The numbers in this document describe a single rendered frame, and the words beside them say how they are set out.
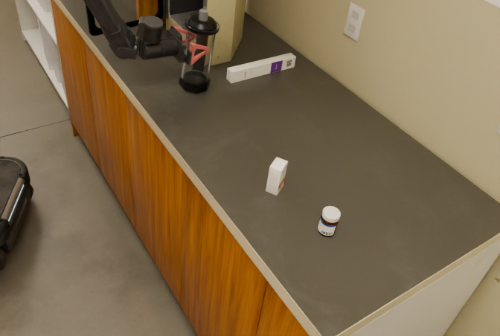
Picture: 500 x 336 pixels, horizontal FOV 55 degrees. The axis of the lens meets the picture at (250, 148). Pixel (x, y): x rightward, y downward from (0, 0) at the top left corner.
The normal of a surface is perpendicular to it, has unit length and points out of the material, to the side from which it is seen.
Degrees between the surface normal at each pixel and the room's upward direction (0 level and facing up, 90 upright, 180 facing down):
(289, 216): 0
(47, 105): 0
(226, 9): 90
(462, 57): 90
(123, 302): 0
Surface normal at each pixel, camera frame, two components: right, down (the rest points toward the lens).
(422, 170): 0.10, -0.76
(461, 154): -0.83, 0.29
